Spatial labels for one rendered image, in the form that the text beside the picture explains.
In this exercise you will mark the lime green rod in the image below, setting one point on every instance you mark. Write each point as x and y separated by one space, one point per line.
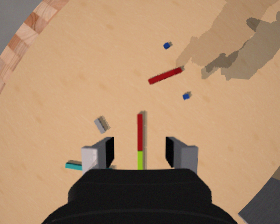
140 160

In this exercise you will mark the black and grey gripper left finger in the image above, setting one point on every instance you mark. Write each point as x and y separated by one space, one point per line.
98 156

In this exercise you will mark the short grey rod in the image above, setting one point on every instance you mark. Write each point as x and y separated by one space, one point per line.
99 126

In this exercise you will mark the turquoise rod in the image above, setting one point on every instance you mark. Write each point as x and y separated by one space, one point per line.
73 166

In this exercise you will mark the red rod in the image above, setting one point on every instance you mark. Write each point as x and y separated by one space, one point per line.
164 75
139 131

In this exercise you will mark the small blue cube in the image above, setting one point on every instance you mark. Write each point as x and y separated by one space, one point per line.
166 45
186 96

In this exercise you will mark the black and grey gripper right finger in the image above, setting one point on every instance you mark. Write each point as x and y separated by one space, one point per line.
180 155

